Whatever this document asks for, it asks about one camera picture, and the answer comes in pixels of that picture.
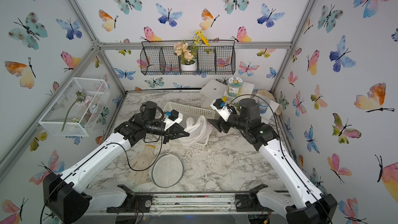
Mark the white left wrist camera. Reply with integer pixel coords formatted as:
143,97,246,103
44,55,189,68
163,110,183,130

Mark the pink artificial rose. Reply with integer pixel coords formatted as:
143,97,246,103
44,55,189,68
61,90,93,132

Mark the white wire wall basket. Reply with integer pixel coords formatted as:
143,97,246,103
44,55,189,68
38,77,110,137

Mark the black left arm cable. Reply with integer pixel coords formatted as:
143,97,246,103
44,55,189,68
39,116,165,224

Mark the beige woven fan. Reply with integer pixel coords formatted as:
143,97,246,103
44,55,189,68
257,89,283,116

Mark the beige work glove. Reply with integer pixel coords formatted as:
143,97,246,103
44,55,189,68
127,145,155,185

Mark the white perforated plastic basket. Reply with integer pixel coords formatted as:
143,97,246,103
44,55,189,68
163,102,215,148

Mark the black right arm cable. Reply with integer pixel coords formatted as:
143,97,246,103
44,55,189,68
228,94,333,224

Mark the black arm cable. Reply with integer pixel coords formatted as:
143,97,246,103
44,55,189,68
228,94,333,224
39,116,165,224

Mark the white pot with flowers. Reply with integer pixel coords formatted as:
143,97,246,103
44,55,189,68
174,30,210,72

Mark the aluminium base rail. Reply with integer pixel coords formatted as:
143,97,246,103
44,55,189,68
62,191,324,217

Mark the blue granule jar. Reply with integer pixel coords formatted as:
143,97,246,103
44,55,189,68
258,99,271,115

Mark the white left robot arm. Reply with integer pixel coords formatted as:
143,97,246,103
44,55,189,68
42,101,189,224

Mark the black wire wall basket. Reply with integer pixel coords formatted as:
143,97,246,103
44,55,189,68
138,39,235,77

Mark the green lidded glass jar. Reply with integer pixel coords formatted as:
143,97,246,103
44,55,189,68
227,76,243,97

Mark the white mesh laundry bag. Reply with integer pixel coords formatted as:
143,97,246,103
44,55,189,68
151,153,184,188

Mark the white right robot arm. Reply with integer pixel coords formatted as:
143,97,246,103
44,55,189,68
208,98,337,224

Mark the white tiered wooden shelf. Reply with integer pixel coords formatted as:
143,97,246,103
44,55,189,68
200,79,279,116

